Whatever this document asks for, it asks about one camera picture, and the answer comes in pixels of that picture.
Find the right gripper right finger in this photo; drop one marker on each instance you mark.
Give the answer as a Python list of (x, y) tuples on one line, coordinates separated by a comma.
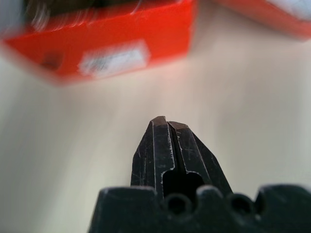
[(194, 155)]

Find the orange cardboard box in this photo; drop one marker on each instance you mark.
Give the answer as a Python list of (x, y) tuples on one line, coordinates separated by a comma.
[(121, 36)]

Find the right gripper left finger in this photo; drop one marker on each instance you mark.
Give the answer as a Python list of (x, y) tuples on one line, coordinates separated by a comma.
[(148, 157)]

